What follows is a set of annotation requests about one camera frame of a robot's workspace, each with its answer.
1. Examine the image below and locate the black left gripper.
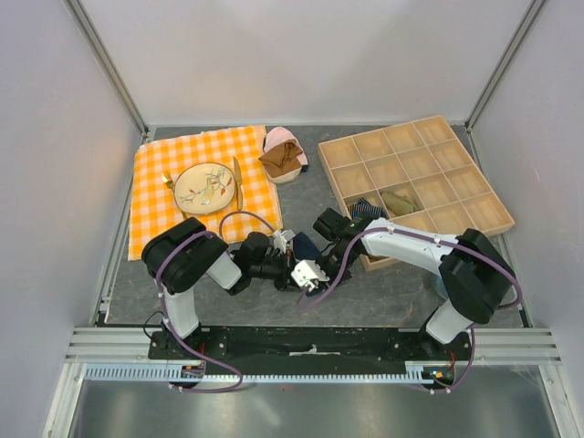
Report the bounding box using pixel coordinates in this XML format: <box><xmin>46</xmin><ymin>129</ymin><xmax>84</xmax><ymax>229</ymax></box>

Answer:
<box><xmin>250</xmin><ymin>248</ymin><xmax>314</xmax><ymax>292</ymax></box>

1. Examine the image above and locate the navy blue white-trimmed underwear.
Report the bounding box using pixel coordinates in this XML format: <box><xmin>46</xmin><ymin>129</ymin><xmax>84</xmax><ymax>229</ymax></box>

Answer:
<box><xmin>292</xmin><ymin>233</ymin><xmax>320</xmax><ymax>297</ymax></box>

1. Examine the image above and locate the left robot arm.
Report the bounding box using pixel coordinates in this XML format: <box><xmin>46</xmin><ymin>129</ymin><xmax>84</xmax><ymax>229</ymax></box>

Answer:
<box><xmin>141</xmin><ymin>217</ymin><xmax>296</xmax><ymax>359</ymax></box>

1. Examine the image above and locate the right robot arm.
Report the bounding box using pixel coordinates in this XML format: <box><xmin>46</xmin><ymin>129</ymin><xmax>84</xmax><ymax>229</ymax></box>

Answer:
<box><xmin>313</xmin><ymin>208</ymin><xmax>523</xmax><ymax>360</ymax></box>

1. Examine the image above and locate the navy striped rolled underwear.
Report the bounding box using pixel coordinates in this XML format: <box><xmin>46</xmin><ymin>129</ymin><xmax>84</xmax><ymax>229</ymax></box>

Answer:
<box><xmin>348</xmin><ymin>198</ymin><xmax>388</xmax><ymax>219</ymax></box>

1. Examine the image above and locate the olive green rolled underwear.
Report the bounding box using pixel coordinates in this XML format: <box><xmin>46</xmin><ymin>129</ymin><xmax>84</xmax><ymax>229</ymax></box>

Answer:
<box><xmin>381</xmin><ymin>191</ymin><xmax>422</xmax><ymax>216</ymax></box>

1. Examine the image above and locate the cream underwear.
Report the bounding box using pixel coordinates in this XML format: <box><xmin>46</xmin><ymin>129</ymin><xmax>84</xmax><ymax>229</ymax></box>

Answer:
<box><xmin>267</xmin><ymin>167</ymin><xmax>302</xmax><ymax>184</ymax></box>

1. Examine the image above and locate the brown underwear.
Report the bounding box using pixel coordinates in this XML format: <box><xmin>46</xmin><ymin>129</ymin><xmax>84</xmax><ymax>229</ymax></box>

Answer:
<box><xmin>259</xmin><ymin>141</ymin><xmax>303</xmax><ymax>178</ymax></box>

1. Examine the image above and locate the pink underwear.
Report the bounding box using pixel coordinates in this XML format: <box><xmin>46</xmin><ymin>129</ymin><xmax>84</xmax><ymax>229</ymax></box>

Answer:
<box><xmin>263</xmin><ymin>126</ymin><xmax>308</xmax><ymax>166</ymax></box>

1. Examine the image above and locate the gold knife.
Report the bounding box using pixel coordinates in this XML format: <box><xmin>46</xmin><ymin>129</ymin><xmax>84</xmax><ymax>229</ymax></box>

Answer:
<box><xmin>233</xmin><ymin>156</ymin><xmax>243</xmax><ymax>210</ymax></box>

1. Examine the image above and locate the blue ceramic bowl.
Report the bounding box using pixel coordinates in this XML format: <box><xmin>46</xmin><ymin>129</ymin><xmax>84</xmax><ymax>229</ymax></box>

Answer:
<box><xmin>434</xmin><ymin>279</ymin><xmax>448</xmax><ymax>299</ymax></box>

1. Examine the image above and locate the bird-painted ceramic plate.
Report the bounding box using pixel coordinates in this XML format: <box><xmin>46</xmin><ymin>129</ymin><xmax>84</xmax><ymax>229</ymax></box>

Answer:
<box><xmin>175</xmin><ymin>162</ymin><xmax>235</xmax><ymax>215</ymax></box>

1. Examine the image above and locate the yellow checkered cloth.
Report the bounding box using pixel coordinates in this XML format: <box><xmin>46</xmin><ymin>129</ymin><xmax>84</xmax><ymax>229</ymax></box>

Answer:
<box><xmin>127</xmin><ymin>125</ymin><xmax>283</xmax><ymax>261</ymax></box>

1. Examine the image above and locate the wooden compartment tray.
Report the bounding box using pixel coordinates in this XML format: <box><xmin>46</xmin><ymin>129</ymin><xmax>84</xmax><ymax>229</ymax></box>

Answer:
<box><xmin>318</xmin><ymin>114</ymin><xmax>516</xmax><ymax>273</ymax></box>

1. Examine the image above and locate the gold fork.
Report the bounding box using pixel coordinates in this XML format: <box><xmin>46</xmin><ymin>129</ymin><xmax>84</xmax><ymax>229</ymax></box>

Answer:
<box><xmin>161</xmin><ymin>172</ymin><xmax>189</xmax><ymax>220</ymax></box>

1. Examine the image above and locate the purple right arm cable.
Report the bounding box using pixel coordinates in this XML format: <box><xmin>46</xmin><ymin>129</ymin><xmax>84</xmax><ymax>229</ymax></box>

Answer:
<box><xmin>296</xmin><ymin>227</ymin><xmax>524</xmax><ymax>396</ymax></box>

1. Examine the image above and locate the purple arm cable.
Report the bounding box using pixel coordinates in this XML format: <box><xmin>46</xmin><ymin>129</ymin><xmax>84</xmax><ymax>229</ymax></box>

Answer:
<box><xmin>296</xmin><ymin>227</ymin><xmax>524</xmax><ymax>396</ymax></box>
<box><xmin>154</xmin><ymin>210</ymin><xmax>282</xmax><ymax>393</ymax></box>

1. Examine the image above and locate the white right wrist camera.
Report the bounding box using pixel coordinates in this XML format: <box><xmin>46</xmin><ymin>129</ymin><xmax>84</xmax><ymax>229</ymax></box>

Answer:
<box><xmin>290</xmin><ymin>260</ymin><xmax>329</xmax><ymax>293</ymax></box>

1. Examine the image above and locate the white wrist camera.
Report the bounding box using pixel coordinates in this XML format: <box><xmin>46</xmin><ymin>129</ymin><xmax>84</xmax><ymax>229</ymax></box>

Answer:
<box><xmin>272</xmin><ymin>229</ymin><xmax>296</xmax><ymax>253</ymax></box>
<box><xmin>290</xmin><ymin>260</ymin><xmax>329</xmax><ymax>293</ymax></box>

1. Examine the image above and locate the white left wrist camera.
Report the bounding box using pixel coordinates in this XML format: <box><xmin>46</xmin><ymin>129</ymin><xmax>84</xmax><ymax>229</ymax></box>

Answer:
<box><xmin>272</xmin><ymin>229</ymin><xmax>296</xmax><ymax>253</ymax></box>

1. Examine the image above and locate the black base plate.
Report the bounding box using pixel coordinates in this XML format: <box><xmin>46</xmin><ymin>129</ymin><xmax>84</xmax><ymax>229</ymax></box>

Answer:
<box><xmin>148</xmin><ymin>324</ymin><xmax>474</xmax><ymax>378</ymax></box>

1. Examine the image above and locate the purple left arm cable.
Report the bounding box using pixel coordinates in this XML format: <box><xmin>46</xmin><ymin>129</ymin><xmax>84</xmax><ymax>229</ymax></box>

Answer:
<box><xmin>154</xmin><ymin>210</ymin><xmax>282</xmax><ymax>393</ymax></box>

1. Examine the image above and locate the white cable duct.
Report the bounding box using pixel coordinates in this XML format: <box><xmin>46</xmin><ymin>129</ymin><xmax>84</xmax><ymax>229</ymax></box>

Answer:
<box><xmin>84</xmin><ymin>363</ymin><xmax>436</xmax><ymax>384</ymax></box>

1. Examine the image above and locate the aluminium front rail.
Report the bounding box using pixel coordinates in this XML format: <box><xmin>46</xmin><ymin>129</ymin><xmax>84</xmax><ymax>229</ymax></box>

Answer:
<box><xmin>65</xmin><ymin>327</ymin><xmax>562</xmax><ymax>366</ymax></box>

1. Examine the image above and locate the aluminium frame post left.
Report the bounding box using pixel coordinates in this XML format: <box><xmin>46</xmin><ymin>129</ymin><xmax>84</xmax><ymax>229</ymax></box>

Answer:
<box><xmin>63</xmin><ymin>0</ymin><xmax>150</xmax><ymax>141</ymax></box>

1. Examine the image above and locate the aluminium frame post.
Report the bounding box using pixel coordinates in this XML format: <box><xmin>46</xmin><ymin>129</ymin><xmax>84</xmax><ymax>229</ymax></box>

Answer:
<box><xmin>464</xmin><ymin>0</ymin><xmax>548</xmax><ymax>134</ymax></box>
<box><xmin>63</xmin><ymin>0</ymin><xmax>150</xmax><ymax>141</ymax></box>

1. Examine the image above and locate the aluminium frame post right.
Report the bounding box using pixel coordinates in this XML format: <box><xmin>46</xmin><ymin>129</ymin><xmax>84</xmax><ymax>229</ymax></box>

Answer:
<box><xmin>464</xmin><ymin>0</ymin><xmax>548</xmax><ymax>134</ymax></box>

